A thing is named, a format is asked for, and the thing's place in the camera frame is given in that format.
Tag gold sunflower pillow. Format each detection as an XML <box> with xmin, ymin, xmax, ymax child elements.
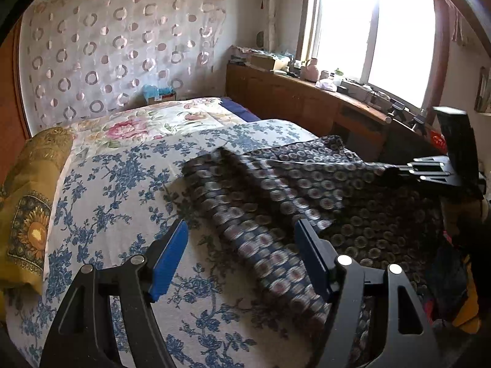
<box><xmin>0</xmin><ymin>126</ymin><xmax>74</xmax><ymax>297</ymax></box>

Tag cardboard box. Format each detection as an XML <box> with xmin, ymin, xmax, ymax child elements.
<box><xmin>249</xmin><ymin>54</ymin><xmax>277</xmax><ymax>72</ymax></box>

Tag navy blanket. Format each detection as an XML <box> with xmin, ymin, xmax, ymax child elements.
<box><xmin>222</xmin><ymin>98</ymin><xmax>262</xmax><ymax>122</ymax></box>

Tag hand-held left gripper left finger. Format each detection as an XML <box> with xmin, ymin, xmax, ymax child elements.
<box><xmin>40</xmin><ymin>220</ymin><xmax>189</xmax><ymax>368</ymax></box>

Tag yellow and black clothing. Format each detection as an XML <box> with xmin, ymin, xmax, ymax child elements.
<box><xmin>425</xmin><ymin>230</ymin><xmax>485</xmax><ymax>335</ymax></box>

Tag pale side curtain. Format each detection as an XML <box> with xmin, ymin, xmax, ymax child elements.
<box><xmin>260</xmin><ymin>0</ymin><xmax>285</xmax><ymax>53</ymax></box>

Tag pink floral quilt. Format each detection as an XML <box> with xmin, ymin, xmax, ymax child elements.
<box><xmin>71</xmin><ymin>97</ymin><xmax>248</xmax><ymax>143</ymax></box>

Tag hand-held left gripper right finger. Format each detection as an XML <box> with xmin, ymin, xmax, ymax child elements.
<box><xmin>295</xmin><ymin>218</ymin><xmax>440</xmax><ymax>368</ymax></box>

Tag red packet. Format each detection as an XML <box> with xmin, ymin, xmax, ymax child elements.
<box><xmin>429</xmin><ymin>130</ymin><xmax>448</xmax><ymax>151</ymax></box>

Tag pink kettle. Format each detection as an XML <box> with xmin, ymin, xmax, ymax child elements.
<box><xmin>300</xmin><ymin>57</ymin><xmax>320</xmax><ymax>82</ymax></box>

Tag white curtain with circles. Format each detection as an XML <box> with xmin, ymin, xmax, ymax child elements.
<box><xmin>20</xmin><ymin>0</ymin><xmax>228</xmax><ymax>136</ymax></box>

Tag wooden wardrobe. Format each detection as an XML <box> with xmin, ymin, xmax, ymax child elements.
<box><xmin>0</xmin><ymin>27</ymin><xmax>32</xmax><ymax>185</ymax></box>

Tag framed wall picture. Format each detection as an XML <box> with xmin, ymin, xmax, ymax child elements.
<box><xmin>475</xmin><ymin>66</ymin><xmax>491</xmax><ymax>115</ymax></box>

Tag black stand on cabinet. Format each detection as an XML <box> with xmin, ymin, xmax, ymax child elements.
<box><xmin>386</xmin><ymin>100</ymin><xmax>408</xmax><ymax>124</ymax></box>

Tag dark patterned garment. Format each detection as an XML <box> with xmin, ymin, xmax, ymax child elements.
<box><xmin>180</xmin><ymin>134</ymin><xmax>450</xmax><ymax>368</ymax></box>

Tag window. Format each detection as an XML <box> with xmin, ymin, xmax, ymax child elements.
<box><xmin>306</xmin><ymin>0</ymin><xmax>450</xmax><ymax>113</ymax></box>

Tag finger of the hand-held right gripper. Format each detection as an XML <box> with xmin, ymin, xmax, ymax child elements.
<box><xmin>395</xmin><ymin>172</ymin><xmax>454</xmax><ymax>186</ymax></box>
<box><xmin>387</xmin><ymin>156</ymin><xmax>450</xmax><ymax>172</ymax></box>

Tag long wooden cabinet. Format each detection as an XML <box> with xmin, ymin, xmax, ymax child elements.
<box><xmin>226</xmin><ymin>62</ymin><xmax>446</xmax><ymax>163</ymax></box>

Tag blue floral bedsheet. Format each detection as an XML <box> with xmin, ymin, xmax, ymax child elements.
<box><xmin>7</xmin><ymin>118</ymin><xmax>321</xmax><ymax>368</ymax></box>

